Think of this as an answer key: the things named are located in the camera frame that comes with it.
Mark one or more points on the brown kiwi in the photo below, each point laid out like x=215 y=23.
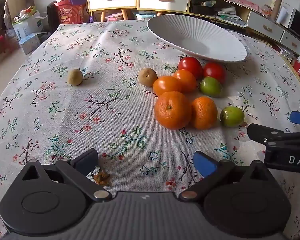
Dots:
x=75 y=77
x=148 y=77

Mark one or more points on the blue white cardboard box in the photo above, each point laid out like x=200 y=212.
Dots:
x=30 y=43

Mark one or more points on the black storage box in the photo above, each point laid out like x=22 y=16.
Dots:
x=202 y=6

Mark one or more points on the floral tablecloth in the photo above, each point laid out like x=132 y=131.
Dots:
x=102 y=120

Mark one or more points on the pile of papers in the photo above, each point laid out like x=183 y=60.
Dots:
x=231 y=18

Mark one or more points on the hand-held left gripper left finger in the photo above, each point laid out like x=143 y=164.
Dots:
x=86 y=161

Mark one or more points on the large orange mandarin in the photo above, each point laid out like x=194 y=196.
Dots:
x=172 y=110

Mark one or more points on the red tomato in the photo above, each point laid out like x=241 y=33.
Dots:
x=190 y=66
x=215 y=72

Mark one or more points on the small orange mandarin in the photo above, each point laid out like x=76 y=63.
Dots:
x=205 y=113

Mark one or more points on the dried brown leaf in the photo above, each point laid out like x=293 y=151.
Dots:
x=102 y=176

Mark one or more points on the red gift box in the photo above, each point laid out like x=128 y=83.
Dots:
x=71 y=12

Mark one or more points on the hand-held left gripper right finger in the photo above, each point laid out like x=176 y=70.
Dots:
x=203 y=163

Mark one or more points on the white ribbed plate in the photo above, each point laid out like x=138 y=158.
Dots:
x=195 y=37

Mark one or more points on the clear plastic storage box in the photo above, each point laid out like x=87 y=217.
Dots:
x=113 y=16

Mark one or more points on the low wooden sideboard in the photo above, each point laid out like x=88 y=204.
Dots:
x=265 y=27

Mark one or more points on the orange tomato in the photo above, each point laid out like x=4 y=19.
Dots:
x=186 y=81
x=166 y=86

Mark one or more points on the green round fruit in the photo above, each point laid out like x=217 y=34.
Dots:
x=232 y=116
x=210 y=87

